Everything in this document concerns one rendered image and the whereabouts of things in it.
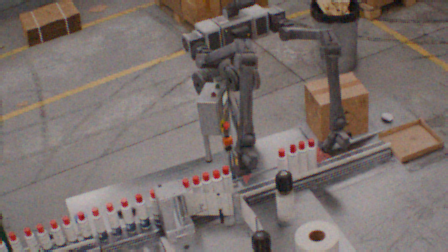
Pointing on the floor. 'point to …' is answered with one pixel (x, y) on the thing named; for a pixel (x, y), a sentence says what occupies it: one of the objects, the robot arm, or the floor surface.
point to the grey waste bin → (347, 33)
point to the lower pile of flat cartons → (50, 22)
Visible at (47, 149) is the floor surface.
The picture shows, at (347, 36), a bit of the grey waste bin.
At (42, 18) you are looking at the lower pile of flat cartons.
